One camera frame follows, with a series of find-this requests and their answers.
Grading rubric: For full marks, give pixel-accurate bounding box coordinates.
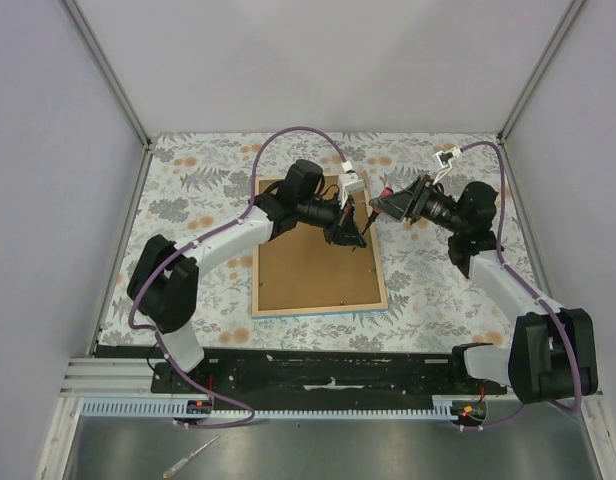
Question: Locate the blue picture frame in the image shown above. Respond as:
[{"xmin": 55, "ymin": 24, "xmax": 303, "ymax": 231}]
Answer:
[{"xmin": 250, "ymin": 170, "xmax": 389, "ymax": 319}]

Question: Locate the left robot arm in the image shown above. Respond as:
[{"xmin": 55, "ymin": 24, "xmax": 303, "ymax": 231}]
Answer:
[{"xmin": 127, "ymin": 160, "xmax": 366, "ymax": 393}]

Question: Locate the light blue cable duct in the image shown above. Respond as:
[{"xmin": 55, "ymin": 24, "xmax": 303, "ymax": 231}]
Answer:
[{"xmin": 81, "ymin": 395, "xmax": 459, "ymax": 421}]

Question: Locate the clear handled screwdriver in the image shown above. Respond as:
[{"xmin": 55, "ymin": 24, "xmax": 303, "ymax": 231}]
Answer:
[{"xmin": 162, "ymin": 435, "xmax": 220, "ymax": 479}]

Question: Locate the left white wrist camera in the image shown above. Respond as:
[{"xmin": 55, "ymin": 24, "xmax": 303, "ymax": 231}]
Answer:
[{"xmin": 337, "ymin": 161, "xmax": 366, "ymax": 210}]

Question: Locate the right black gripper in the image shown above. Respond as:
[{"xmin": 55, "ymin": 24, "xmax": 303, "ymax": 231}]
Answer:
[{"xmin": 370, "ymin": 175, "xmax": 466, "ymax": 235}]

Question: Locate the aluminium corner post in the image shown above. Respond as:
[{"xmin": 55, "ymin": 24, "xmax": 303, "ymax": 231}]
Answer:
[
  {"xmin": 497, "ymin": 0, "xmax": 588, "ymax": 145},
  {"xmin": 59, "ymin": 0, "xmax": 152, "ymax": 148}
]

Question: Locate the red handled screwdriver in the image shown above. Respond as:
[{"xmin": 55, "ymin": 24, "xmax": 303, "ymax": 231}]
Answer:
[{"xmin": 363, "ymin": 187, "xmax": 394, "ymax": 234}]

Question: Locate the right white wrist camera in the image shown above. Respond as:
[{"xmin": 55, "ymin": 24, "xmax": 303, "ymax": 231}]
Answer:
[{"xmin": 433, "ymin": 146, "xmax": 463, "ymax": 185}]

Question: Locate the aluminium rail bar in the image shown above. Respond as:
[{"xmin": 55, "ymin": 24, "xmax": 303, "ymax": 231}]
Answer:
[{"xmin": 60, "ymin": 358, "xmax": 153, "ymax": 398}]

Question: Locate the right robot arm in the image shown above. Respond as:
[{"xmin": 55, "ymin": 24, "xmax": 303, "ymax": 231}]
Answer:
[{"xmin": 370, "ymin": 176, "xmax": 598, "ymax": 404}]

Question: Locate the floral patterned table mat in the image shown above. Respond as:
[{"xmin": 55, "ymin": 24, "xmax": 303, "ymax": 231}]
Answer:
[{"xmin": 95, "ymin": 131, "xmax": 564, "ymax": 354}]

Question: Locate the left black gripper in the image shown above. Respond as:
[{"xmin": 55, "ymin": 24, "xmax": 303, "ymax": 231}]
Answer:
[{"xmin": 298, "ymin": 193, "xmax": 367, "ymax": 250}]

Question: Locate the left aluminium corner post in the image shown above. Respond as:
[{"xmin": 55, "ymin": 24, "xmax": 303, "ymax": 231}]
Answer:
[{"xmin": 59, "ymin": 0, "xmax": 152, "ymax": 148}]

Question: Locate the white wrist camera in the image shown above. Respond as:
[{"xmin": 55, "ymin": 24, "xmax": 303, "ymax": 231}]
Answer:
[
  {"xmin": 337, "ymin": 161, "xmax": 366, "ymax": 210},
  {"xmin": 433, "ymin": 146, "xmax": 463, "ymax": 185}
]

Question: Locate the right aluminium corner post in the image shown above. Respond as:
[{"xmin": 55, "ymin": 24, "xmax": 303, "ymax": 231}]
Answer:
[{"xmin": 497, "ymin": 0, "xmax": 588, "ymax": 145}]

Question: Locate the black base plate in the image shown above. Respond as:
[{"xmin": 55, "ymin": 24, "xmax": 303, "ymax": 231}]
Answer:
[{"xmin": 95, "ymin": 344, "xmax": 509, "ymax": 412}]

